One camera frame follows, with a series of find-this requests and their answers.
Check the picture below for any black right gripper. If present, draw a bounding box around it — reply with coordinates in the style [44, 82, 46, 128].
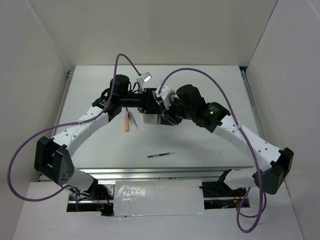
[159, 95, 195, 125]

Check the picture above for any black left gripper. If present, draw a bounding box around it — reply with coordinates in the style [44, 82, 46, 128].
[119, 87, 161, 114]

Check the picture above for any pale orange highlighter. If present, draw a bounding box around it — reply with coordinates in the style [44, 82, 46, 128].
[124, 112, 130, 132]

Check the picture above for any black pen refill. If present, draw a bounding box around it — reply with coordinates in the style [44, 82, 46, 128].
[147, 151, 176, 159]

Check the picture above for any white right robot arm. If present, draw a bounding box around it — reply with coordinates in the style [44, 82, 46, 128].
[156, 84, 294, 196]

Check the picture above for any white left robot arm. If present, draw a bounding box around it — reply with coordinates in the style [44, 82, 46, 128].
[34, 72, 157, 200]

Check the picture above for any black front-right container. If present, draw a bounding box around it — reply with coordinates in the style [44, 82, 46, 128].
[160, 114, 177, 126]

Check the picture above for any white front-left container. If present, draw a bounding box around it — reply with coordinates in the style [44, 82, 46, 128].
[143, 113, 161, 125]

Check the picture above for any blue pen refill left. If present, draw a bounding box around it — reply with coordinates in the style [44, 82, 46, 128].
[128, 111, 139, 129]

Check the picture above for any red pen refill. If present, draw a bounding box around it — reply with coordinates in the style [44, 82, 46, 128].
[125, 107, 133, 126]

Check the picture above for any white foil cover board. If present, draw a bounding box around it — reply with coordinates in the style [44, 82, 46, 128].
[113, 179, 205, 217]

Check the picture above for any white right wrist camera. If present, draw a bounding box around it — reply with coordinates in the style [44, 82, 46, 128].
[155, 85, 175, 110]

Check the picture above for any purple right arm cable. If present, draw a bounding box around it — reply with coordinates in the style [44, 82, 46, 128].
[158, 67, 266, 234]

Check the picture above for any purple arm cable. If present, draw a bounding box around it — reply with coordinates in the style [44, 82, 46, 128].
[158, 67, 266, 234]
[6, 53, 141, 202]

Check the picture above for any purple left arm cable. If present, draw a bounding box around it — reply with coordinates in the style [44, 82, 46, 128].
[6, 53, 141, 202]

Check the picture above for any aluminium front rail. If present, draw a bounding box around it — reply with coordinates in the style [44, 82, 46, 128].
[38, 166, 276, 181]

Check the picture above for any aluminium left rail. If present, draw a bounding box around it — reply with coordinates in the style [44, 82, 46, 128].
[55, 69, 75, 125]

